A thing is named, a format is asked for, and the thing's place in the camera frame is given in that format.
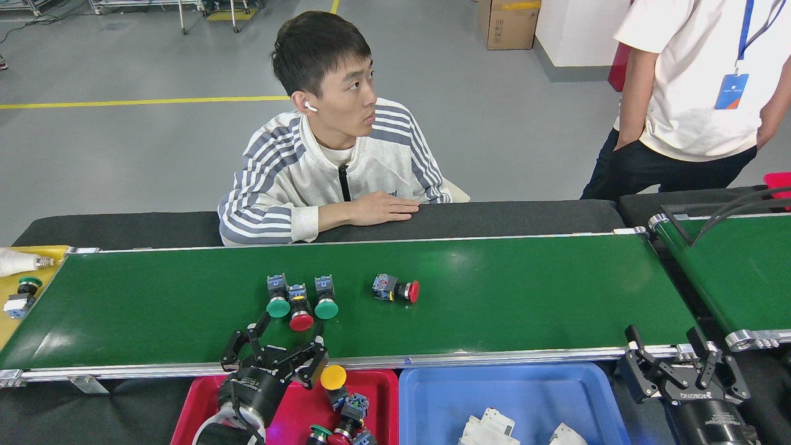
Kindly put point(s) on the person's left forearm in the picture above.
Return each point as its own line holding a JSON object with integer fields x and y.
{"x": 778, "y": 105}

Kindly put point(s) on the person's right hand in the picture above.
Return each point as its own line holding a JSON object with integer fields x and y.
{"x": 383, "y": 209}

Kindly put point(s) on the blue plastic tray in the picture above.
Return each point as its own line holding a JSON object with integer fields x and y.
{"x": 494, "y": 389}

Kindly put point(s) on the yellow plastic tray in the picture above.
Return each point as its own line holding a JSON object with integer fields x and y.
{"x": 4, "y": 329}

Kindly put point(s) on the red mushroom push button switch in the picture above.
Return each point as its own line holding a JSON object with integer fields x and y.
{"x": 413, "y": 292}

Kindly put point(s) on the yellow head push button switch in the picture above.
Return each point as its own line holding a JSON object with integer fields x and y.
{"x": 334, "y": 377}

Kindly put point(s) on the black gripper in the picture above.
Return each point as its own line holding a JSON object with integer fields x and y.
{"x": 256, "y": 392}
{"x": 704, "y": 420}

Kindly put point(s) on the red fire extinguisher cabinet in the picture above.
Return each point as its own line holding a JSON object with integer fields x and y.
{"x": 618, "y": 71}

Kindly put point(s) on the red head push button switch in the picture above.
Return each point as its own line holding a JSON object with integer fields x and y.
{"x": 355, "y": 408}
{"x": 366, "y": 439}
{"x": 301, "y": 321}

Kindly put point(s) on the long green conveyor belt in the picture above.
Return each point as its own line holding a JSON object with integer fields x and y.
{"x": 494, "y": 296}

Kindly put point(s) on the red plastic tray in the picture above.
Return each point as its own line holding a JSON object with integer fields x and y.
{"x": 383, "y": 402}

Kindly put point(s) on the white stand on wheels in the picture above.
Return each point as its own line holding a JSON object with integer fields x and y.
{"x": 183, "y": 21}

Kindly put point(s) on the red plastic bin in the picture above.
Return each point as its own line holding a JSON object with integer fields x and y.
{"x": 778, "y": 185}

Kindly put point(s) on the person's right forearm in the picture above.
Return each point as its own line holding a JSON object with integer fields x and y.
{"x": 636, "y": 93}
{"x": 278, "y": 224}

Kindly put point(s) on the green head push button switch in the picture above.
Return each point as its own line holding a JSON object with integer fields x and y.
{"x": 278, "y": 307}
{"x": 18, "y": 304}
{"x": 325, "y": 308}
{"x": 319, "y": 431}

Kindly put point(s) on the brown cardboard box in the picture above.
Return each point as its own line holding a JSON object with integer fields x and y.
{"x": 510, "y": 25}

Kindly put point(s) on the beige chair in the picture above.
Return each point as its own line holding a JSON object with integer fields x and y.
{"x": 457, "y": 191}

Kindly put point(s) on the person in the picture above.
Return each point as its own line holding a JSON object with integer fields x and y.
{"x": 692, "y": 74}
{"x": 296, "y": 179}

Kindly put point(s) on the short green conveyor belt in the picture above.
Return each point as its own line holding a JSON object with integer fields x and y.
{"x": 741, "y": 278}

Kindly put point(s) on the white light bulb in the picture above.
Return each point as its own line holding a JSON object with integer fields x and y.
{"x": 15, "y": 262}

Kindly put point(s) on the blue ID badge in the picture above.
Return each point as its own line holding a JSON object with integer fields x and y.
{"x": 731, "y": 91}

